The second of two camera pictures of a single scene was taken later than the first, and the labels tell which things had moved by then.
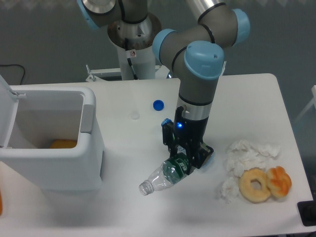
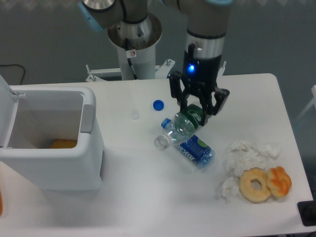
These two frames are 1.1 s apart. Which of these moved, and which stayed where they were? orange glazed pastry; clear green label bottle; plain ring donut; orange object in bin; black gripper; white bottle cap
Moved: clear green label bottle; black gripper
Stayed: plain ring donut; orange object in bin; orange glazed pastry; white bottle cap
